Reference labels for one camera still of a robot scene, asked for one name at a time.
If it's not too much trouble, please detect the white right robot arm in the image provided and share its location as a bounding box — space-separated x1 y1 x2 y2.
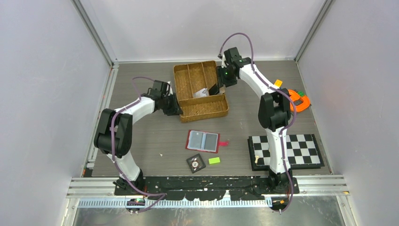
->
216 47 293 193

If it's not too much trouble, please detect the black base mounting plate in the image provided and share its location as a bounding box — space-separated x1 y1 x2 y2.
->
113 176 291 201

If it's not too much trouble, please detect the poker chip in black case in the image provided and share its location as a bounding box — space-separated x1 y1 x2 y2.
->
186 154 206 173

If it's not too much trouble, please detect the red leather card holder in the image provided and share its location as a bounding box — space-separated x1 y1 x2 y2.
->
185 130 229 153

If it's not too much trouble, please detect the woven wicker divided tray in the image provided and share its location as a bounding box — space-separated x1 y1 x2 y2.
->
173 61 229 123

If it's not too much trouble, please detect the yellow toy brick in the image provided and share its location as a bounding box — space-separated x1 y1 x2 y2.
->
274 80 283 88

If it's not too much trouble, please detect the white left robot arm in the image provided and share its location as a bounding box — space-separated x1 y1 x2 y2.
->
94 80 183 195

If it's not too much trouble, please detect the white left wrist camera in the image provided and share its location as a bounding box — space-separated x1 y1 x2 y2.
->
167 81 173 95

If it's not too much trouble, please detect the green rectangular block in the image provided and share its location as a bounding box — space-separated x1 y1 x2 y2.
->
208 157 221 165

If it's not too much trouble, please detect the black white chessboard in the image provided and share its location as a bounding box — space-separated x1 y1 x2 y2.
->
247 134 325 171

